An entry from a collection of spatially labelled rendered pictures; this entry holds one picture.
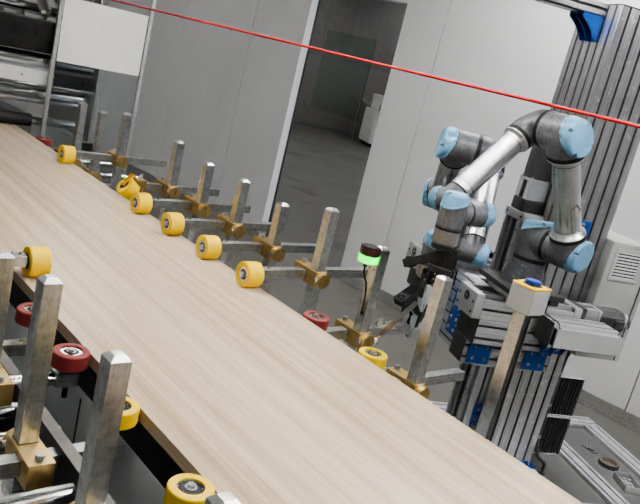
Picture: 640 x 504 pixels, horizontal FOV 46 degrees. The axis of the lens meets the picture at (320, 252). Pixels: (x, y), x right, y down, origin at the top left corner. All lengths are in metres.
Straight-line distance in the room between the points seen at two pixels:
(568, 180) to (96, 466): 1.71
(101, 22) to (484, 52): 2.47
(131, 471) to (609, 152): 2.04
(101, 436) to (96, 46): 3.34
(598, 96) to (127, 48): 2.60
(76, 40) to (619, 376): 3.58
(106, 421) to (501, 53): 4.38
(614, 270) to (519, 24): 2.53
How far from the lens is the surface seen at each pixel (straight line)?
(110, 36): 4.39
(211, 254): 2.50
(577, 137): 2.39
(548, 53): 5.08
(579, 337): 2.72
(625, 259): 3.06
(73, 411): 1.84
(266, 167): 6.57
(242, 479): 1.38
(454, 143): 2.70
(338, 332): 2.29
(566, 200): 2.50
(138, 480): 1.59
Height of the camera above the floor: 1.63
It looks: 14 degrees down
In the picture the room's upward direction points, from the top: 14 degrees clockwise
